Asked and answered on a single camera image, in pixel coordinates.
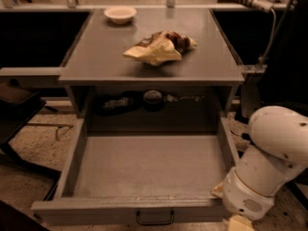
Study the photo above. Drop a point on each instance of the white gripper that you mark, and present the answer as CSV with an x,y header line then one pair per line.
x,y
244,197

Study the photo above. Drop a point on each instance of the grey top drawer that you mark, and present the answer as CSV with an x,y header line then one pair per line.
x,y
146,180

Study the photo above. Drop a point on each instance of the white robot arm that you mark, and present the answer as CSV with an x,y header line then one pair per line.
x,y
277,155

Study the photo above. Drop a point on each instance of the grey drawer cabinet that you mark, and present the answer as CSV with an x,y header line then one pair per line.
x,y
206,77

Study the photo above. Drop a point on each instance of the yellow brown chip bag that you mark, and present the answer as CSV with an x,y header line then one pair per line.
x,y
160,47

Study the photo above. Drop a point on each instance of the white bowl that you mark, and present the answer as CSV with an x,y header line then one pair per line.
x,y
120,14

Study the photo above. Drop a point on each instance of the dark brown box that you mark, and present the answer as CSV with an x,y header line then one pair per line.
x,y
16,101

